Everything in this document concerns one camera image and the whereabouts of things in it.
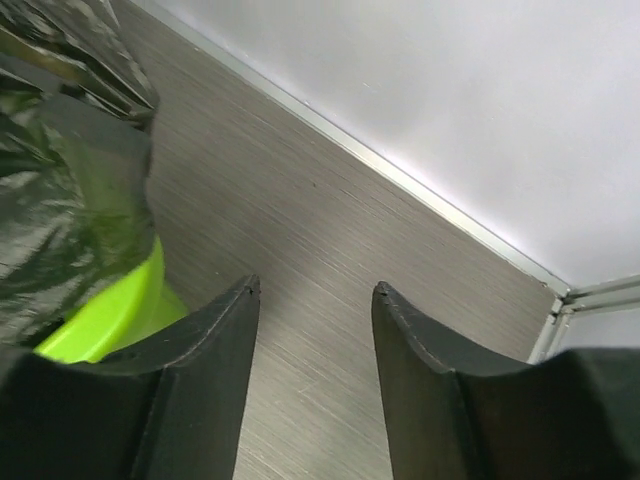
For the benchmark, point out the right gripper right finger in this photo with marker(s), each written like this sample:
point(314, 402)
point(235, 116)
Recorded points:
point(455, 409)

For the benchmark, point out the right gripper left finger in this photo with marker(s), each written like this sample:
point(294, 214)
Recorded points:
point(167, 407)

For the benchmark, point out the green plastic trash bin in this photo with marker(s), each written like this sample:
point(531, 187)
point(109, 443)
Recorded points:
point(133, 308)

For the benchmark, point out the black trash bag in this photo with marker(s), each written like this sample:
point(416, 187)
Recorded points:
point(77, 111)

